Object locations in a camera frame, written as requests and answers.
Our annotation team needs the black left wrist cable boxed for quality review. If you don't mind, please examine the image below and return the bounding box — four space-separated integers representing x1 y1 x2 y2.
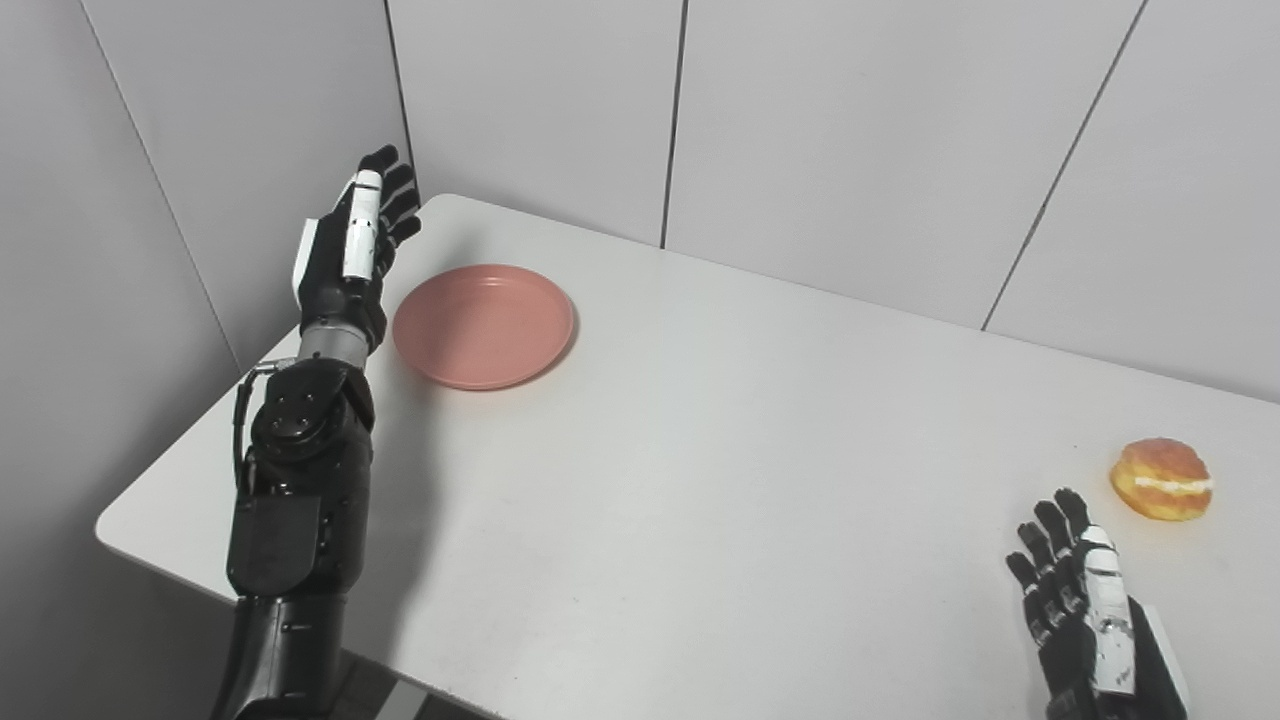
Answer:
232 360 301 493

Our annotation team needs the cream puff pastry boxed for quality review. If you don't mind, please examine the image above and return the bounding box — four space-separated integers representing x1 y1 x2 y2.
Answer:
1110 438 1214 522

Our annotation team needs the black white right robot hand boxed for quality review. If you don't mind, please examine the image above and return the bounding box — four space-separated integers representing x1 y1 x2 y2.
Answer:
1006 488 1191 720

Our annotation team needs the pink round plate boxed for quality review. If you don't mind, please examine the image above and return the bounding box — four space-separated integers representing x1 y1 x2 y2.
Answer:
391 263 577 391

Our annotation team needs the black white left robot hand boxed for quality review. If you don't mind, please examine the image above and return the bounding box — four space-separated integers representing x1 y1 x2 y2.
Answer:
292 145 423 351

